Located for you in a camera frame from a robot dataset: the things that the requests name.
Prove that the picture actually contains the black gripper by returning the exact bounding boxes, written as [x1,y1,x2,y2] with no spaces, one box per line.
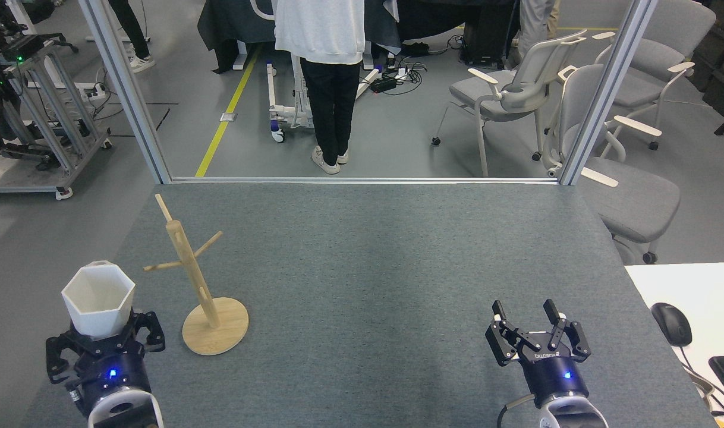
[45,310,166,411]
[485,299,592,410]

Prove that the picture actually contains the white hexagonal cup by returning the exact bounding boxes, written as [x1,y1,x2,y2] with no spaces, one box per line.
[61,260,137,341]

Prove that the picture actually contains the wooden cup rack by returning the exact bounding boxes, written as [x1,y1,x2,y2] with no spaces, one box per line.
[143,193,250,356]

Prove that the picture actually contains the black computer mouse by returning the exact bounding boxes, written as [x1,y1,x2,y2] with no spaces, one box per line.
[651,303,693,348]

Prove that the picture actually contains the grey office chair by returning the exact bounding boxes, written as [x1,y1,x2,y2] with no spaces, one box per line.
[543,64,682,265]
[594,0,717,150]

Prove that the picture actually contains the white desk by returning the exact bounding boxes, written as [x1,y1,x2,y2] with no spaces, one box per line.
[625,262,724,428]

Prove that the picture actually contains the grey chair with white back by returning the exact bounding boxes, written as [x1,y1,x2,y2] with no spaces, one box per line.
[432,29,588,178]

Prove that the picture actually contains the white stand on wheels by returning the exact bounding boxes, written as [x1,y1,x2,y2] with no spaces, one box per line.
[250,0,382,143]

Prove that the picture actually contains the black computer case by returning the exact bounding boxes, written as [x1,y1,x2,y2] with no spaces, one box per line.
[462,5,506,67]

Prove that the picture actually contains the person in black trousers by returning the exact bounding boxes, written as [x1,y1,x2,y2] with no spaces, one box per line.
[108,0,156,73]

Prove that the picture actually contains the person in pale trousers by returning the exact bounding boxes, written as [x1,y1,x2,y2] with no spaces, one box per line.
[512,0,559,51]

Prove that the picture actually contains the table with black cloth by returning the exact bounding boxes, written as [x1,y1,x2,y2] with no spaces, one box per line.
[197,0,520,75]

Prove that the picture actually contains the person in white top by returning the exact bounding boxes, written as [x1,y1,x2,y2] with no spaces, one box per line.
[273,0,369,175]

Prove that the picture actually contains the aluminium frame cart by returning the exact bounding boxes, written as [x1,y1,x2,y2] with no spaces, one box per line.
[0,37,113,200]

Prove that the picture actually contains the silver frame rail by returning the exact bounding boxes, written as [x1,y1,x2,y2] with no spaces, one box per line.
[171,177,562,184]

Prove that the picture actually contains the silver frame post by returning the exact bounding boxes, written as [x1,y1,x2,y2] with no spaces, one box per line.
[78,0,172,184]
[558,0,660,186]

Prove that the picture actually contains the black floor cables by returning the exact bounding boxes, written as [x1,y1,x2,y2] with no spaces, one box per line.
[368,34,467,96]

